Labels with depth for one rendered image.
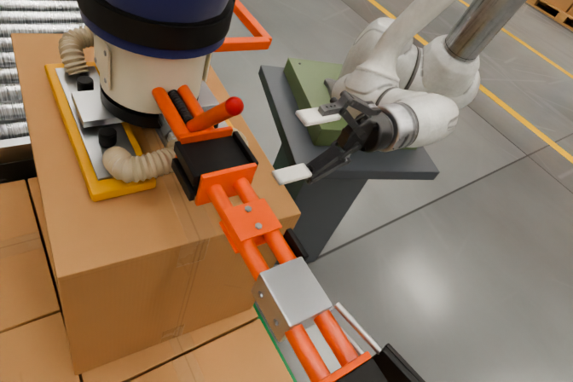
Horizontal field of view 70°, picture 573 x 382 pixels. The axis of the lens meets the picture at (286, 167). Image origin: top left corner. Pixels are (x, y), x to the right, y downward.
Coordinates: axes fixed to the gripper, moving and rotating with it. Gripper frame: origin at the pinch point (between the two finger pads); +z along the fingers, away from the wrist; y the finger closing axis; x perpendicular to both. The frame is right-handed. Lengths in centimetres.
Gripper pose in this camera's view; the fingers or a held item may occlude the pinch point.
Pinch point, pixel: (292, 149)
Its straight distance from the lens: 65.8
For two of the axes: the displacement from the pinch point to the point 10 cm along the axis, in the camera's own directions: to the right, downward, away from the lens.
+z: -8.1, 2.1, -5.5
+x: -5.1, -7.1, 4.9
